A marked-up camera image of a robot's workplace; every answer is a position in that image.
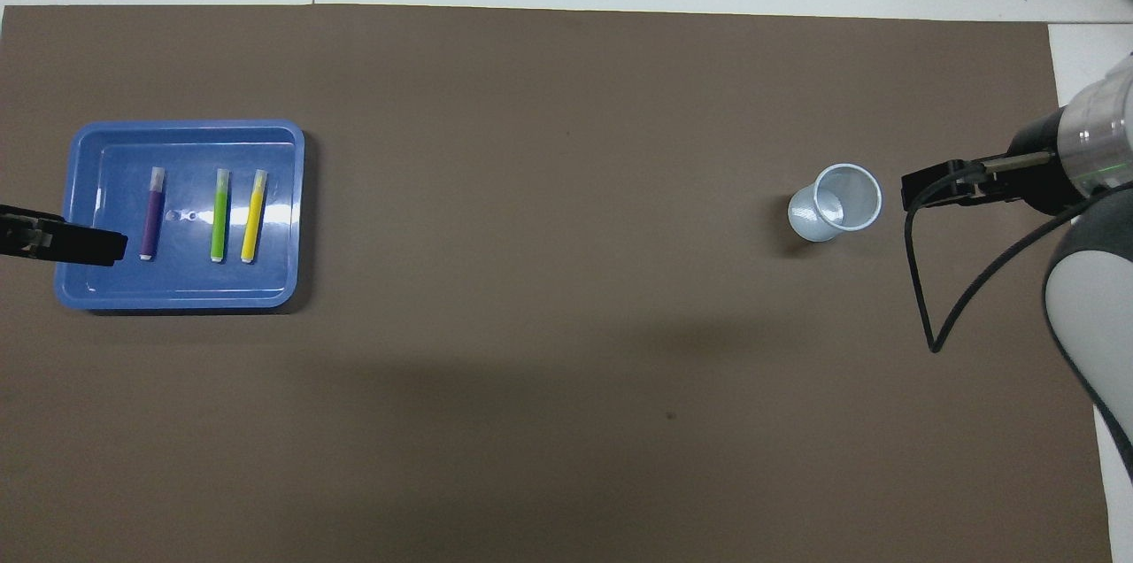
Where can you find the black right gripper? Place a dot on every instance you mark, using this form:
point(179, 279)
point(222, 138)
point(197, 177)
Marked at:
point(1036, 187)

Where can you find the purple highlighter pen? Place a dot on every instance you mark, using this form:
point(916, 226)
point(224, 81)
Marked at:
point(152, 218)

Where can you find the green highlighter pen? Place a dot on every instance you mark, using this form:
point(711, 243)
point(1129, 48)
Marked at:
point(219, 222)

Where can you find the yellow highlighter pen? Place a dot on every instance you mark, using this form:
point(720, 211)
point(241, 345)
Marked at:
point(253, 222)

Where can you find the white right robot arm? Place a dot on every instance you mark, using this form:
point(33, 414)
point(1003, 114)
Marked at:
point(1084, 297)

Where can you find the blue plastic tray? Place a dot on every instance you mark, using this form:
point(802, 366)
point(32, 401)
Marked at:
point(186, 280)

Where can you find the translucent plastic cup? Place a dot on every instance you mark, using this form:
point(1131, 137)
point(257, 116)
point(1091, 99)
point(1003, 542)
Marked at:
point(810, 218)

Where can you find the brown table mat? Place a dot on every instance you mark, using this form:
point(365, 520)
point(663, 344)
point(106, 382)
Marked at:
point(531, 191)

